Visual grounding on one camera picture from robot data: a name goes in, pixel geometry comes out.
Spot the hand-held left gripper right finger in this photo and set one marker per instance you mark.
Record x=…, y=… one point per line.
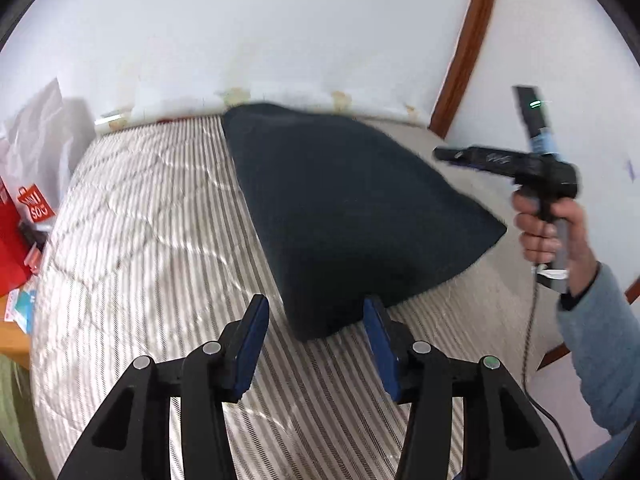
x=382, y=350

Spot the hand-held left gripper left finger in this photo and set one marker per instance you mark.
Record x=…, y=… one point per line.
x=250, y=350

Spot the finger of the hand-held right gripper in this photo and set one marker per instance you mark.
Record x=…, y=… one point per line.
x=475, y=159

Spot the black t-shirt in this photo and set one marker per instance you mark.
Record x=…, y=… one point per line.
x=345, y=210

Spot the person's right forearm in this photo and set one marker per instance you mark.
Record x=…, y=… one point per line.
x=605, y=360

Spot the person's right hand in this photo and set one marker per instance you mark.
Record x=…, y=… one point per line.
x=580, y=245

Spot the brown wooden door trim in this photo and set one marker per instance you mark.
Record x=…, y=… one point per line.
x=467, y=45
x=556, y=356

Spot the striped quilted mattress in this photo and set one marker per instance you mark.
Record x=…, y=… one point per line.
x=160, y=240

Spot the white plastic-wrapped bedding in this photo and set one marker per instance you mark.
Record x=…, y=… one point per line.
x=280, y=92

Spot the white and blue booklet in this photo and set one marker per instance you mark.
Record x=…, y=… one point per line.
x=22, y=310

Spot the orange wooden table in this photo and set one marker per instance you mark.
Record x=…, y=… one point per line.
x=12, y=345

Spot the green cloth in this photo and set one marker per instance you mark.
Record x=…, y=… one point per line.
x=10, y=405

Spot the red shopping bag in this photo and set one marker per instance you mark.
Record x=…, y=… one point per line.
x=12, y=255

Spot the white plastic bag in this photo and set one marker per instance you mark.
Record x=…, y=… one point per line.
x=40, y=145

